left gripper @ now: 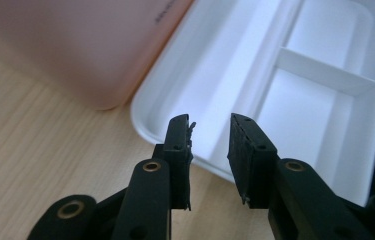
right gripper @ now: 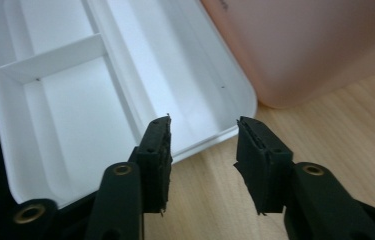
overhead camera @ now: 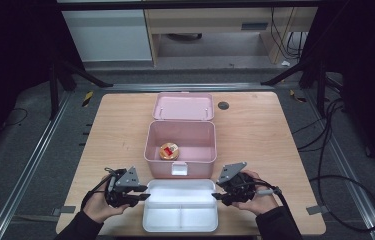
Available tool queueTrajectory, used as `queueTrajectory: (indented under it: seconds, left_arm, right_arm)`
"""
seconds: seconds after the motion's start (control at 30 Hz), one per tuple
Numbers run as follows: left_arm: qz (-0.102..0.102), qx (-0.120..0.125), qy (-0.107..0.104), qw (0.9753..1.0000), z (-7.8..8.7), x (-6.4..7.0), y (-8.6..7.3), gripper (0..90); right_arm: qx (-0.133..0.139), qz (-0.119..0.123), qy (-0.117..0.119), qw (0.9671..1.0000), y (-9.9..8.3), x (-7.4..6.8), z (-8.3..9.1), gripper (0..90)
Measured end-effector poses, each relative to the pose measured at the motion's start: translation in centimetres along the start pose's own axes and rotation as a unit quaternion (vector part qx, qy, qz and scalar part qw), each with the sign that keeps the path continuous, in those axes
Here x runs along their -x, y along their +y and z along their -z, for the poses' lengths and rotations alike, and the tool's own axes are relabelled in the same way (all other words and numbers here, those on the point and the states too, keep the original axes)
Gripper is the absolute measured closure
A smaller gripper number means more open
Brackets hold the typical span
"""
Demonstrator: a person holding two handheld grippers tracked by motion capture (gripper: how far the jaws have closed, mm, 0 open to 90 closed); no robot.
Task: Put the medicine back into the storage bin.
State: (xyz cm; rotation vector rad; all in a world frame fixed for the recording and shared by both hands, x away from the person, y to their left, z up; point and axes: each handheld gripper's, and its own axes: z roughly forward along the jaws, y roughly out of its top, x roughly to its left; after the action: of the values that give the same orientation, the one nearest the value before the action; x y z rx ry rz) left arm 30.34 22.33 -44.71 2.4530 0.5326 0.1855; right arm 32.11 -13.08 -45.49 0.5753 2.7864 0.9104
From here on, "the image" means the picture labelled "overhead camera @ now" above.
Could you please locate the pink storage box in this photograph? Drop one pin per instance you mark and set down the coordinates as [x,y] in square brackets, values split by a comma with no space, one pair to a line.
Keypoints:
[183,106]

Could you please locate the white cabinet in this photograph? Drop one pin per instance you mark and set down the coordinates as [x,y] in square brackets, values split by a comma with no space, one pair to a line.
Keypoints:
[108,35]

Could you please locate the black metal stand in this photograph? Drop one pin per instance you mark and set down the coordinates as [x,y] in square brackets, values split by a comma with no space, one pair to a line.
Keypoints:
[54,93]
[321,90]

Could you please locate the person's left hand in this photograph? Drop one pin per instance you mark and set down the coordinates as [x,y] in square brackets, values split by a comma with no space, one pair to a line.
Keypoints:
[98,208]

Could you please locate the light wooden desk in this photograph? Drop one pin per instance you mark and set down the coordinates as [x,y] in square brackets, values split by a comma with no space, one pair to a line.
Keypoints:
[208,20]

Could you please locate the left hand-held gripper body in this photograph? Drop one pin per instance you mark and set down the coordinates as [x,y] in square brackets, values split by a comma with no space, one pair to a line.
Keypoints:
[125,180]

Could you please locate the black table grommet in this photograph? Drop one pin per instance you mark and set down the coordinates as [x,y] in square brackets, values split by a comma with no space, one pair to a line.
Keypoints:
[223,105]

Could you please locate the aluminium floor rail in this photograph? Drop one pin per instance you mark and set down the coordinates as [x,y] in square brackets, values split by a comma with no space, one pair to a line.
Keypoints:
[188,87]
[25,173]
[351,180]

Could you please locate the yellow black tape strip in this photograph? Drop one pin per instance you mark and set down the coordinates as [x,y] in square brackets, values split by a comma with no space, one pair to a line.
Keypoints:
[296,96]
[87,98]

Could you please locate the round yellow snack pack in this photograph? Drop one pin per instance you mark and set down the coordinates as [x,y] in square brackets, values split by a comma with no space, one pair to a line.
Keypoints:
[169,151]

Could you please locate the grey tape piece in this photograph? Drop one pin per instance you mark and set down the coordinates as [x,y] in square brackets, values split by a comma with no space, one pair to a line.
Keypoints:
[64,210]
[317,210]

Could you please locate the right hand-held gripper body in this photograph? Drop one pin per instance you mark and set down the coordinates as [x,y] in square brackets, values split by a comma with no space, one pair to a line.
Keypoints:
[238,190]

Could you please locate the dark curtain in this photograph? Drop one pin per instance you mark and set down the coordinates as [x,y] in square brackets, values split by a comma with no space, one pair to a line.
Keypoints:
[368,66]

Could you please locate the white divided tray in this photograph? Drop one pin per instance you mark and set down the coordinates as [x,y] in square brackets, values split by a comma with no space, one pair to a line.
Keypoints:
[180,216]

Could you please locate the white paper scrap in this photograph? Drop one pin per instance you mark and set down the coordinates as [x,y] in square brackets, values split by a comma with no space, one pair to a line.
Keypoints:
[285,63]

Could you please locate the person's right hand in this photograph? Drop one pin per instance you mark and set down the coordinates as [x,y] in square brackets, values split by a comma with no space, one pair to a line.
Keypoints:
[263,203]

